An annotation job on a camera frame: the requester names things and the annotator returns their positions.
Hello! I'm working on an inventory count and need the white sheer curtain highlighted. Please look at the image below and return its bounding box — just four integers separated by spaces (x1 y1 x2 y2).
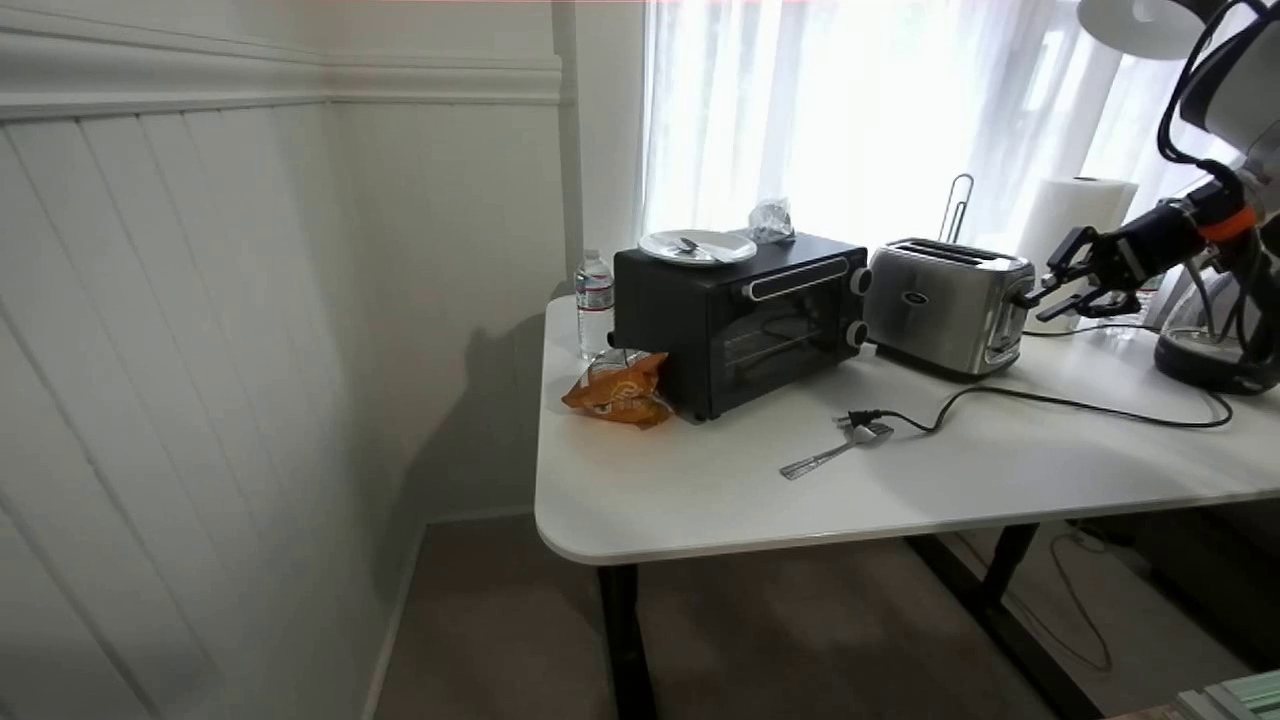
634 0 1211 259

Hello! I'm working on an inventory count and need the clear plastic water bottle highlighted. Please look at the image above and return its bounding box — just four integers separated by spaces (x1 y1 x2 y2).
572 251 620 363

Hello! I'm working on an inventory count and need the black toaster oven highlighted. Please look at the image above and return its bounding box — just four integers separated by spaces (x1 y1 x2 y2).
609 229 875 426

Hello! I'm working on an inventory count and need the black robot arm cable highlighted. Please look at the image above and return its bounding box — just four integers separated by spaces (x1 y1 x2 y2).
1152 0 1280 338

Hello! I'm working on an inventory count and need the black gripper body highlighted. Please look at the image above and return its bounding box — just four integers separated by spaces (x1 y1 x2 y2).
1080 195 1211 291

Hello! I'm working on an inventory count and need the crumpled white tissue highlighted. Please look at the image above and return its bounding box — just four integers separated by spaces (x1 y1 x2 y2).
744 195 798 251

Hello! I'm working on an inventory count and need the pale green flat object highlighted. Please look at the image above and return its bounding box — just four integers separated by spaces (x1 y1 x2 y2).
1101 663 1280 720

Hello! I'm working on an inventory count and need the metal spoon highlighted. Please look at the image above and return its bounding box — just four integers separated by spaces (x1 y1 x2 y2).
777 422 886 486

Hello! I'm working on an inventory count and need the white paper towel roll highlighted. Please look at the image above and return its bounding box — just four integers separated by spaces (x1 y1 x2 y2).
1014 171 1143 340

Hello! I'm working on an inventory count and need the thin black floor cable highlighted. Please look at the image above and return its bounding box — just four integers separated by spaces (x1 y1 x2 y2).
1038 527 1120 681

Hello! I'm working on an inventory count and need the wire paper towel holder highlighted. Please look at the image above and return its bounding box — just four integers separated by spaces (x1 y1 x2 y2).
937 168 979 249

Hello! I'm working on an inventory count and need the orange chips bag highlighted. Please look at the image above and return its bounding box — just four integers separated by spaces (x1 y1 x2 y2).
558 347 675 431

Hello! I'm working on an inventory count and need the black kettle power cord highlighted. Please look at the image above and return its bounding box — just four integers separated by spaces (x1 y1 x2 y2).
840 379 1239 445

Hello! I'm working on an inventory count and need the silver two-slot toaster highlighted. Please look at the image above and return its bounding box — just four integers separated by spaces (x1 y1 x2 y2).
861 233 1038 386

